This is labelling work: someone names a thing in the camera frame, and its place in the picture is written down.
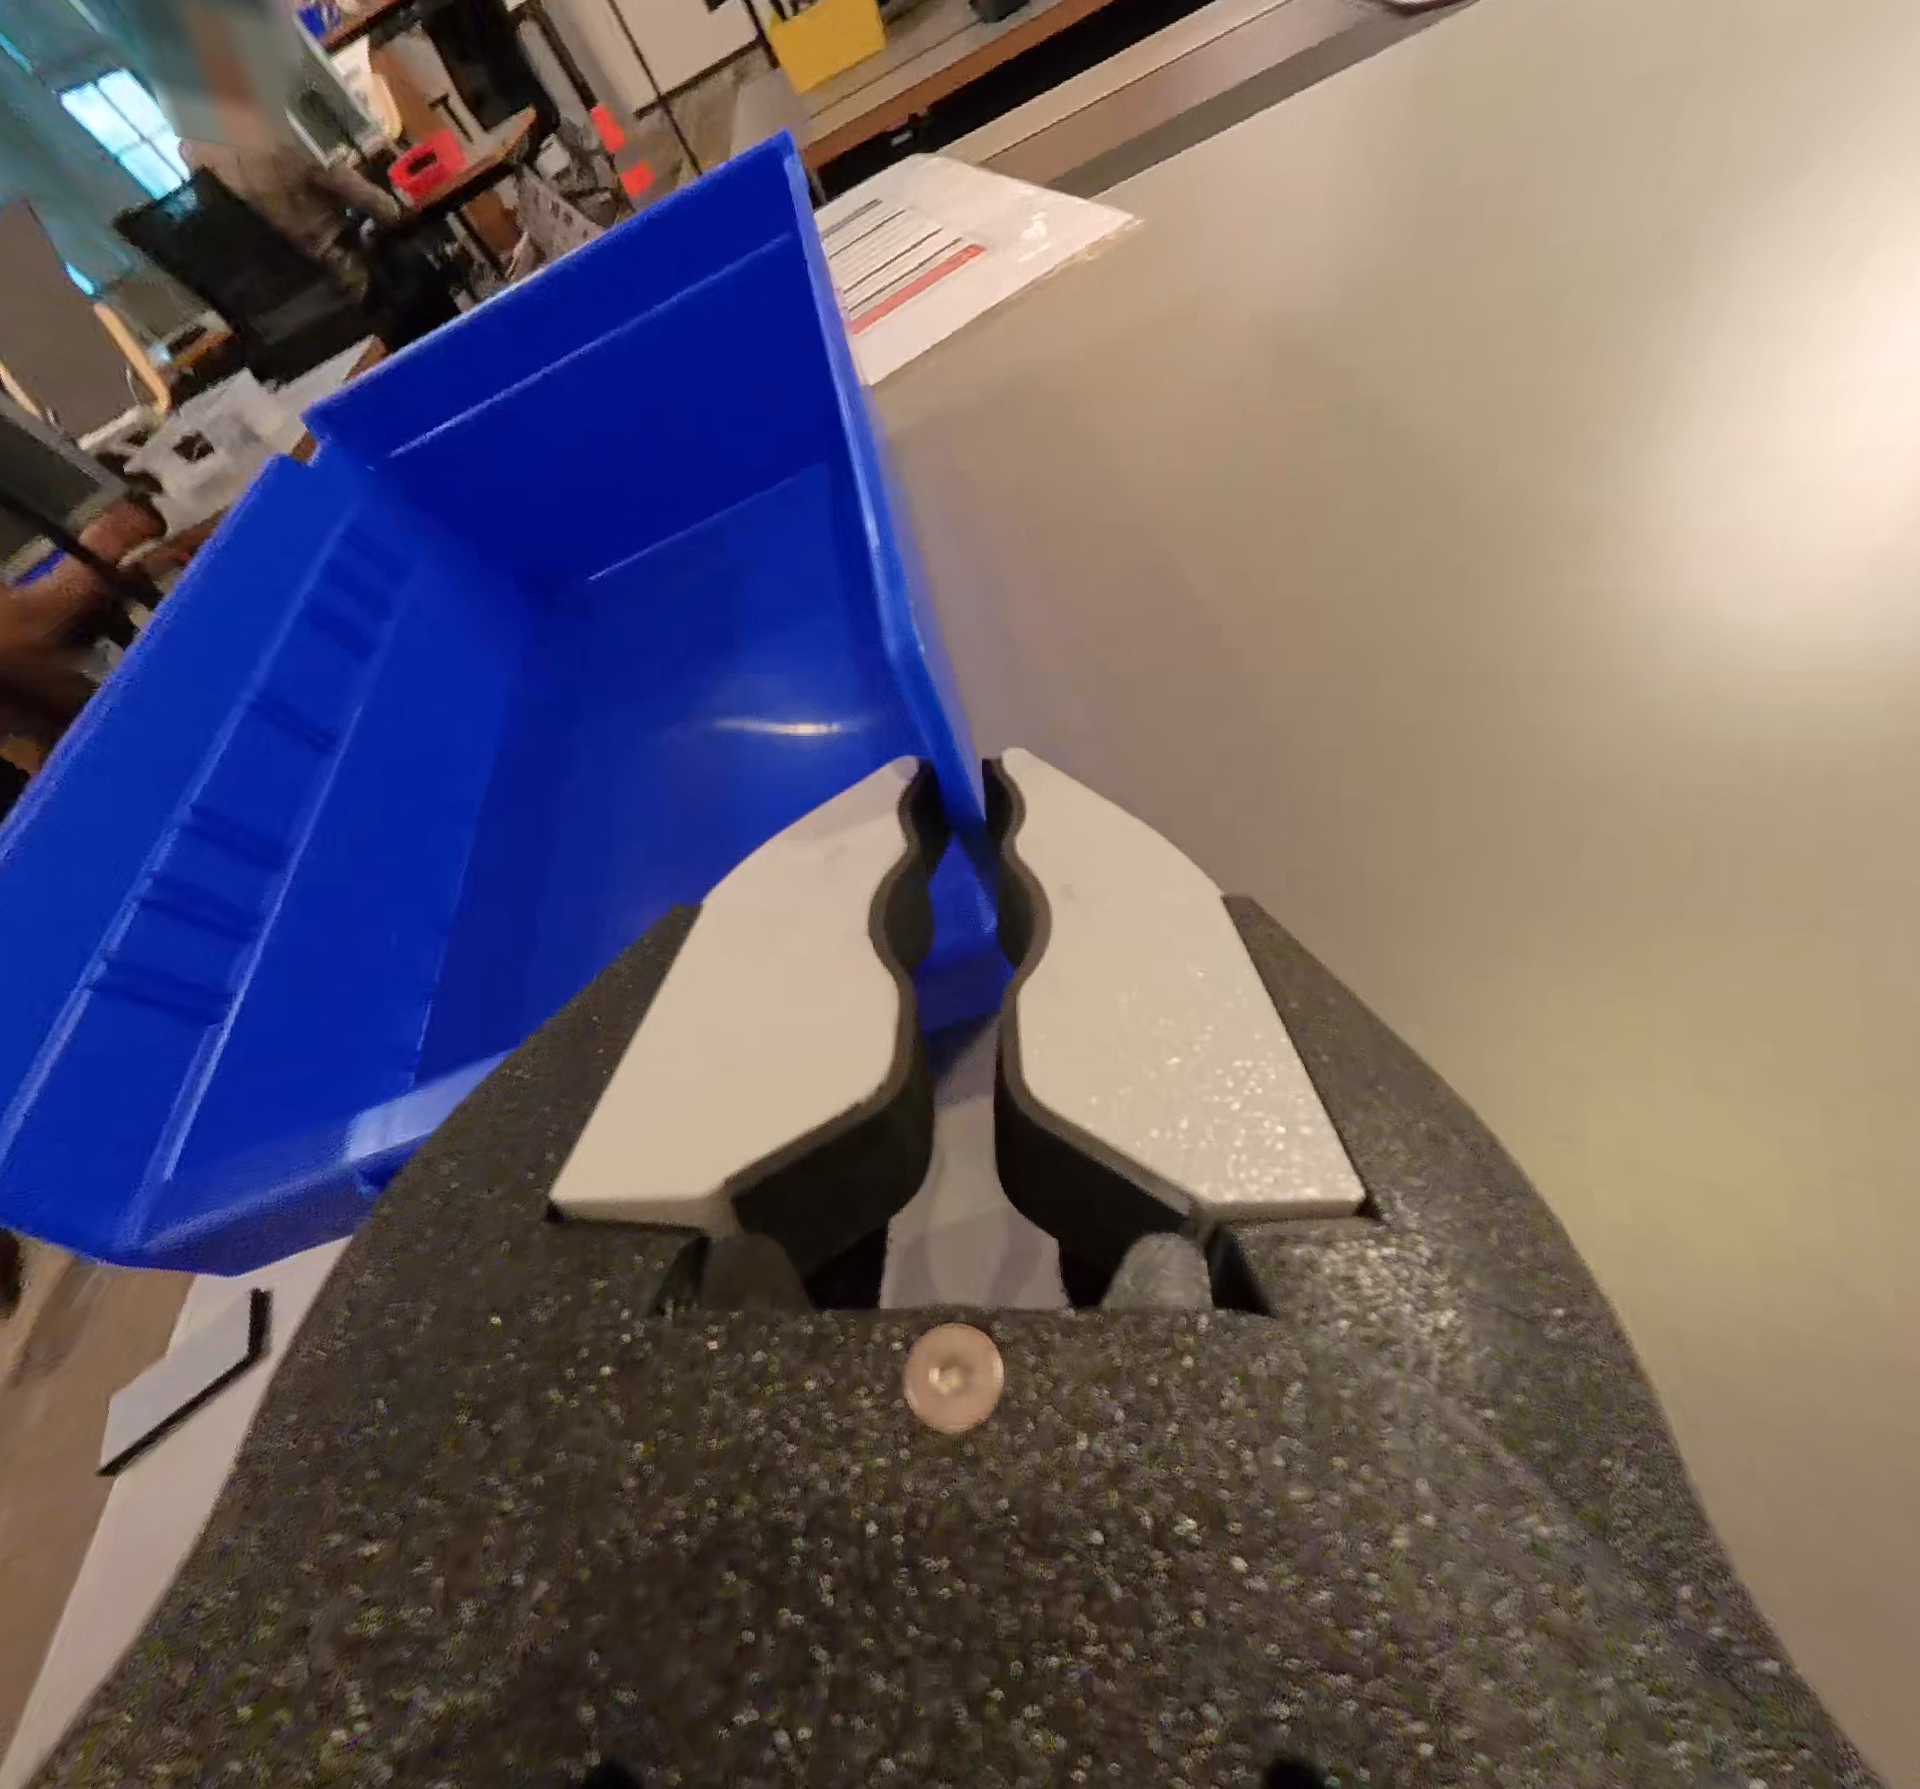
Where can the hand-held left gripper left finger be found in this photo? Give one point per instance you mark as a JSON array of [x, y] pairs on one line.
[[765, 1008]]

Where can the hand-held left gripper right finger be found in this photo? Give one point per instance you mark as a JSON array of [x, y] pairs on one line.
[[1155, 1025]]

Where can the blue plastic bin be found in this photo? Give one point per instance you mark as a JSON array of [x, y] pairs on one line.
[[601, 649]]

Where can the white card with black edge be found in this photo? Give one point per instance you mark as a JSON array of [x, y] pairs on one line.
[[173, 1384]]

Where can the paper sheet in plastic sleeve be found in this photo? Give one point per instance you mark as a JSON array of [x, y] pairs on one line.
[[961, 259]]

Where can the orange floor markers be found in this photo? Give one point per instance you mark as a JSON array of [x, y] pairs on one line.
[[612, 133]]

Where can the small red bin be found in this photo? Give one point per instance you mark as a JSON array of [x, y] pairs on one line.
[[426, 169]]

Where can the black office chair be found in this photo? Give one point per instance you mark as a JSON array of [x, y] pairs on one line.
[[241, 259]]

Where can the small yellow bin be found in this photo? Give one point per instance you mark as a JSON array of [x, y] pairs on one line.
[[828, 37]]

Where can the wooden workbench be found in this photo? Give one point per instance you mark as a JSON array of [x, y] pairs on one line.
[[1051, 35]]

